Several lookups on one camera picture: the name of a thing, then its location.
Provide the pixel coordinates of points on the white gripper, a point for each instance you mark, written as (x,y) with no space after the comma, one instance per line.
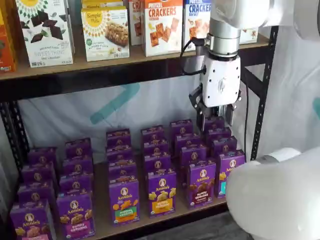
(220,82)

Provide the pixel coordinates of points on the purple Annie's box brown patch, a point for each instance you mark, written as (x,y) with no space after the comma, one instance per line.
(201,185)
(181,128)
(193,155)
(187,142)

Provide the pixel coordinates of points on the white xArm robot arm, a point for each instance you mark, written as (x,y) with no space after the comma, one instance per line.
(225,25)

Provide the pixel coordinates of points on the purple Annie's box teal label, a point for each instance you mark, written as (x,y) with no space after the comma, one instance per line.
(223,145)
(230,160)
(215,122)
(218,132)

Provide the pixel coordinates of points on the purple Annie's box yellow label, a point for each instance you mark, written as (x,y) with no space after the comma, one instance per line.
(152,133)
(157,163)
(155,148)
(162,195)

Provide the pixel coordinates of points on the blue pretzel crackers box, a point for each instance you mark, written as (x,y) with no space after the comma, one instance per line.
(195,20)

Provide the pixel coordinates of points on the purple Annie's box green label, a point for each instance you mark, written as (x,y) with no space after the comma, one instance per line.
(118,137)
(122,171)
(118,152)
(123,200)

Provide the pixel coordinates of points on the orange cheddar pretzel crackers box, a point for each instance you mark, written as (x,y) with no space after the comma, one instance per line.
(136,22)
(162,30)

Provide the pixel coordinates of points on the Simple Mills bars box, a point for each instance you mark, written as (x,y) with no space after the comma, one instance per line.
(107,35)
(100,3)

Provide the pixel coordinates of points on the purple Annie's box magenta label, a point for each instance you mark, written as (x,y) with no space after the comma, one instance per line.
(78,150)
(75,185)
(75,215)
(77,167)

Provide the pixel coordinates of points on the purple Annie's box pink label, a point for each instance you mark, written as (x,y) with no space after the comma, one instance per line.
(30,220)
(32,193)
(37,175)
(42,157)

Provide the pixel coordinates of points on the Simple Mills Sweet Thins box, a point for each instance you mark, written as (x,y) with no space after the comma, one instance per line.
(45,37)

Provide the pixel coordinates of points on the orange Simple Mills box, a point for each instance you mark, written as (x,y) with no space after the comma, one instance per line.
(6,45)

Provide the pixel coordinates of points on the black metal shelving rack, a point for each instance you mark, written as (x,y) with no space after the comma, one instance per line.
(100,80)

